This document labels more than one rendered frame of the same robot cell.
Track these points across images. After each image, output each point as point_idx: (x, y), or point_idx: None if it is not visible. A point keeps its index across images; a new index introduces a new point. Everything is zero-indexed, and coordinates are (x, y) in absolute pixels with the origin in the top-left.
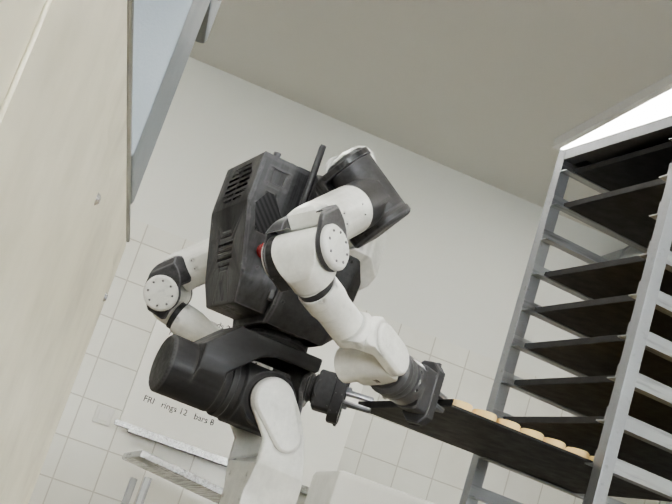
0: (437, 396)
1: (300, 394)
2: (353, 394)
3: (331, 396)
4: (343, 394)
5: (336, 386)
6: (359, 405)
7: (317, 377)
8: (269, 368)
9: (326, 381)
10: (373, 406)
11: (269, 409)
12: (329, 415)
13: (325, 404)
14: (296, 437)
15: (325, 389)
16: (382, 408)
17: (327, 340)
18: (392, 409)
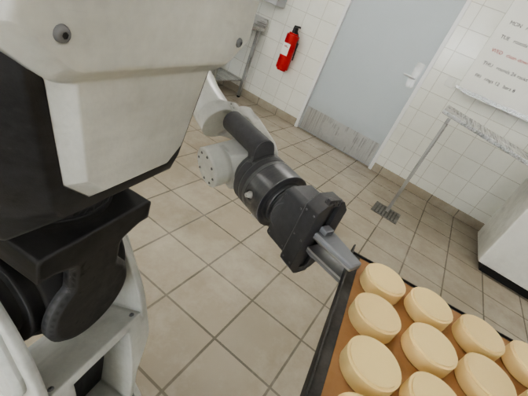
0: None
1: (57, 296)
2: (322, 245)
3: (289, 235)
4: (302, 241)
5: (297, 224)
6: (327, 266)
7: (280, 197)
8: (232, 164)
9: (288, 209)
10: (338, 285)
11: None
12: (283, 260)
13: (280, 242)
14: (8, 385)
15: (285, 221)
16: (335, 309)
17: (11, 232)
18: (334, 334)
